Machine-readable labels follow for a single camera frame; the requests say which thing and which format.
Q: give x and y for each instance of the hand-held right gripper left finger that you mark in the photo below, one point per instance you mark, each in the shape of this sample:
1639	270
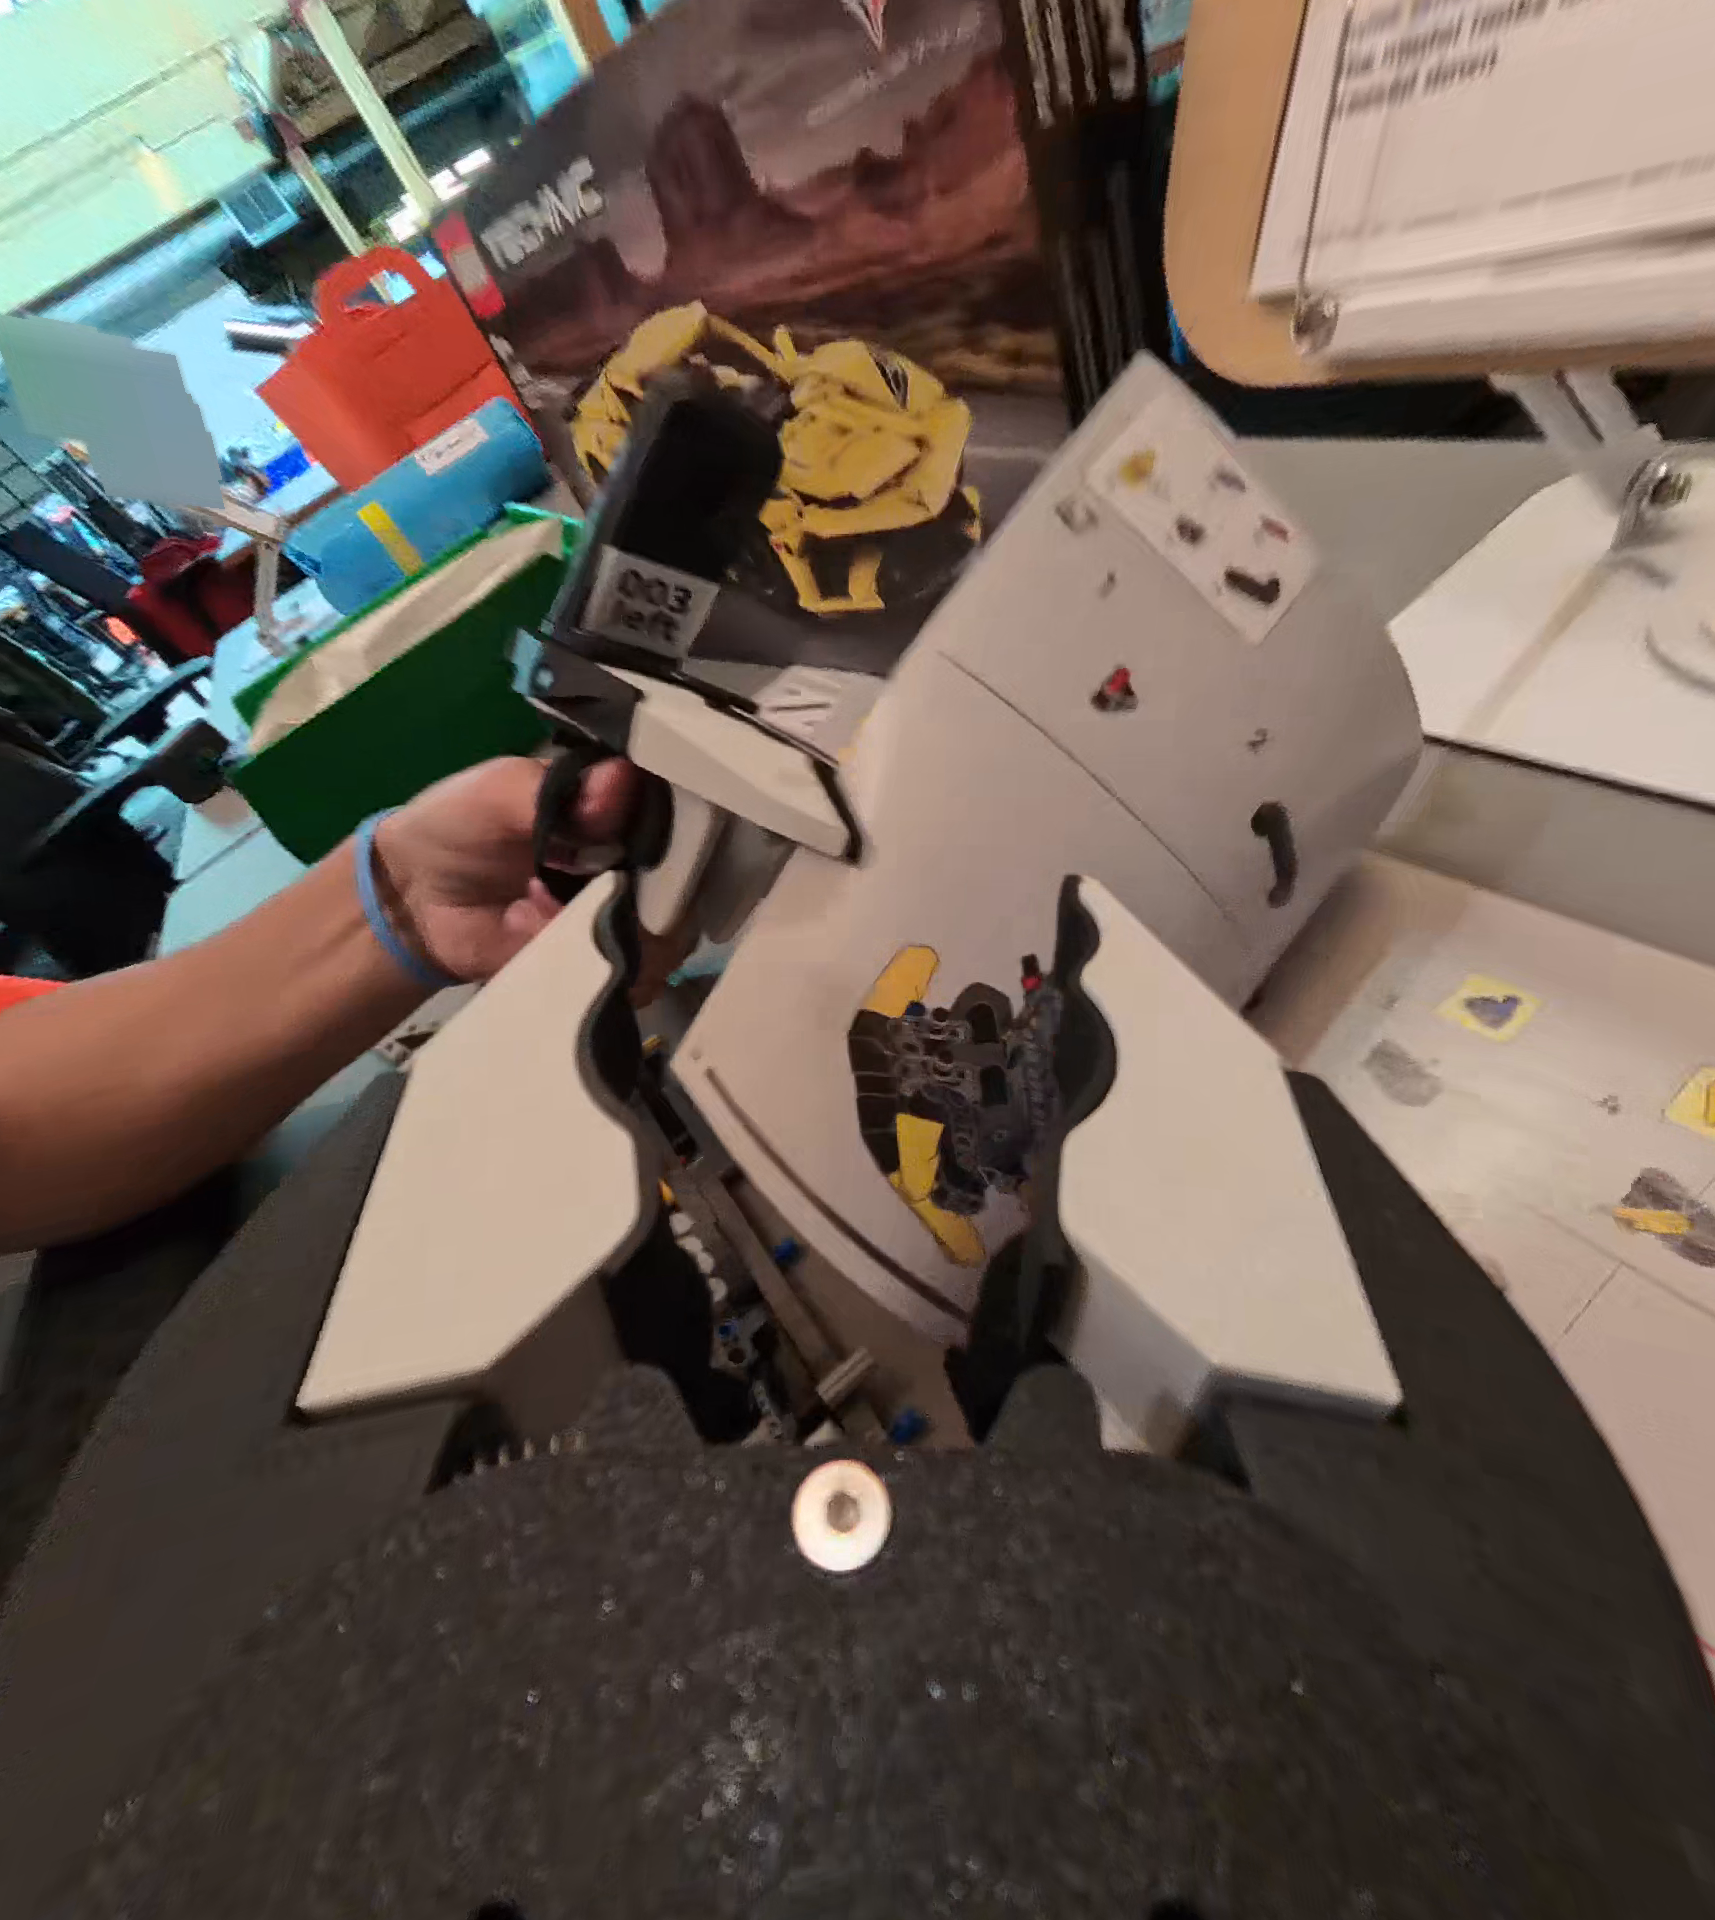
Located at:
483	1187

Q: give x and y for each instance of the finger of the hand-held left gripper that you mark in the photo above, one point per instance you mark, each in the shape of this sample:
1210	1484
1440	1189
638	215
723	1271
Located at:
737	781

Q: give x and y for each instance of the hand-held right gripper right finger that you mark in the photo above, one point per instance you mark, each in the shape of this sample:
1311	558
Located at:
1200	1200

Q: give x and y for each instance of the instruction booklet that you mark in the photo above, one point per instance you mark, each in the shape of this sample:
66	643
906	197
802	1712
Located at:
1097	750

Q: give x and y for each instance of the person's left forearm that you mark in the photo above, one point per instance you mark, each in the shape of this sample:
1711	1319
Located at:
124	1094

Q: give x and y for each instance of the yellow car lego box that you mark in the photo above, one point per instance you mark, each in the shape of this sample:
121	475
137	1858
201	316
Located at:
827	226

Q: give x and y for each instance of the lego car chassis assembly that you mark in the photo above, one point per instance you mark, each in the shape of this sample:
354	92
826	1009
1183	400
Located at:
753	1307

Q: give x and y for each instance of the person's left hand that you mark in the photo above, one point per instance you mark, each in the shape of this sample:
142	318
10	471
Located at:
467	870

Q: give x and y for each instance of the blue rolled package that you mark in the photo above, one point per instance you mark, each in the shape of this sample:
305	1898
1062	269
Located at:
421	503

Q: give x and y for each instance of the blue wristband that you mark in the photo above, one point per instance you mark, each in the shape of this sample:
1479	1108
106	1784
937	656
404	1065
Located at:
384	916

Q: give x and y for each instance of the red tote bag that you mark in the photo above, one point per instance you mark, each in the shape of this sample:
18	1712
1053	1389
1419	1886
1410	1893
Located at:
376	378

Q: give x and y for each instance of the green storage box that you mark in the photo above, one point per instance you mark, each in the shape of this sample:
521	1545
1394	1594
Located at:
376	766

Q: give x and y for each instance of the black office chair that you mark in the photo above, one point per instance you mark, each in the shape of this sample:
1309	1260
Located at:
18	841

